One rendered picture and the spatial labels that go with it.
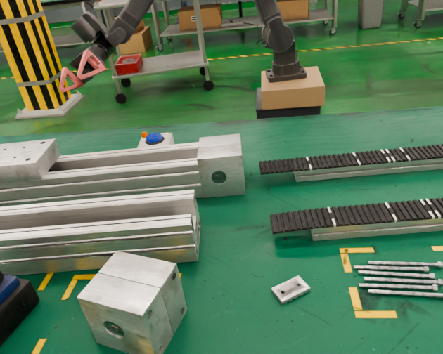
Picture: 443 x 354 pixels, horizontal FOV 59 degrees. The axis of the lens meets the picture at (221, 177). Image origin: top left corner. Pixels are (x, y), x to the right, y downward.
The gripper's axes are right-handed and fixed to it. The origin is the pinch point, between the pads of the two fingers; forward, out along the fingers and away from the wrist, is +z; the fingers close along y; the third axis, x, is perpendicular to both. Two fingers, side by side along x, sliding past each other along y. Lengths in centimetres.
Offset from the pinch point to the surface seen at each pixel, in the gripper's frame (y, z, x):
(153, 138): 21.5, 10.5, 19.2
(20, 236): 24, 47, 7
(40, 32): -224, -180, -20
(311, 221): 59, 29, 36
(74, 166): 12.2, 24.8, 10.6
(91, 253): 30, 45, 17
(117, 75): -192, -184, 47
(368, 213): 66, 25, 41
